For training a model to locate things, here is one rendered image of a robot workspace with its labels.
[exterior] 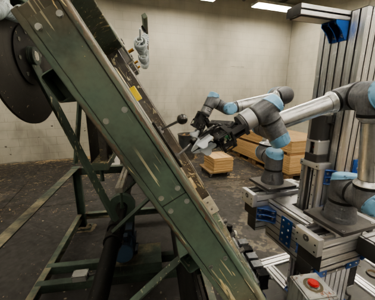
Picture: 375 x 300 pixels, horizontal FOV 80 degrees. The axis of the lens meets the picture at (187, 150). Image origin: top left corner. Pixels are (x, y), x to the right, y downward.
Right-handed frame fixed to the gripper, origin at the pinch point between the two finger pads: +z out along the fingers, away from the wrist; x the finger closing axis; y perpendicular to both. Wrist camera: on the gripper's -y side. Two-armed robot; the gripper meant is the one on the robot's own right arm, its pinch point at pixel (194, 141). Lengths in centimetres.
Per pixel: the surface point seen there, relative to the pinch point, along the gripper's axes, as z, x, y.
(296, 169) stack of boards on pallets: -31, -177, -294
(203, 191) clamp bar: 24.8, 26.2, -8.1
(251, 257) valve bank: 43, 55, -37
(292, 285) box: 33, 87, -26
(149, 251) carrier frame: 106, -30, -20
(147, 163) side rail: 9, 87, 47
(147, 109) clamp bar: -5.0, 21.1, 42.2
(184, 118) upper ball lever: -7, 70, 37
